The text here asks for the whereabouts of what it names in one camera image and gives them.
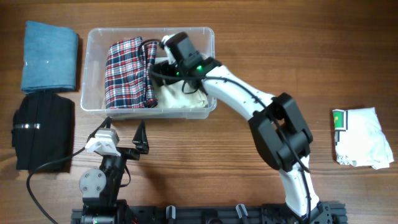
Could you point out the folded blue denim cloth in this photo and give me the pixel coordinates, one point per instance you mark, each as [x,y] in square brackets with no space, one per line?
[50,57]

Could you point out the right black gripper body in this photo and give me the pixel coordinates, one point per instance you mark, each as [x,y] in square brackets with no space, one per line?
[172,70]

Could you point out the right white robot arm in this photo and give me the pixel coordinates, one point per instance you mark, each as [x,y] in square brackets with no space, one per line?
[280,133]

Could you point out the plaid cloth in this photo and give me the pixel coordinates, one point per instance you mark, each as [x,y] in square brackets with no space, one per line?
[127,83]

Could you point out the clear plastic storage container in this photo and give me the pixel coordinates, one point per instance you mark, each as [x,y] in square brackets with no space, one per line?
[93,88]

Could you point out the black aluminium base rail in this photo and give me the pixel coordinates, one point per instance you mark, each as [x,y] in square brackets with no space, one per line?
[267,213]

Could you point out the folded black cloth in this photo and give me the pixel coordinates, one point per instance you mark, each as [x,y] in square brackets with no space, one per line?
[42,129]

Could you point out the cream cloth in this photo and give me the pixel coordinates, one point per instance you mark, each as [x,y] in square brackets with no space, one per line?
[178,96]

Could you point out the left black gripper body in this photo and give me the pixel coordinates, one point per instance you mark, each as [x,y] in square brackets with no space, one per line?
[128,153]

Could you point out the white printed cloth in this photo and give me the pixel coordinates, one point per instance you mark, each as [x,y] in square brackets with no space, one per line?
[359,139]

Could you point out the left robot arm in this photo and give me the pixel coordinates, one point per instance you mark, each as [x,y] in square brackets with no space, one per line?
[100,187]

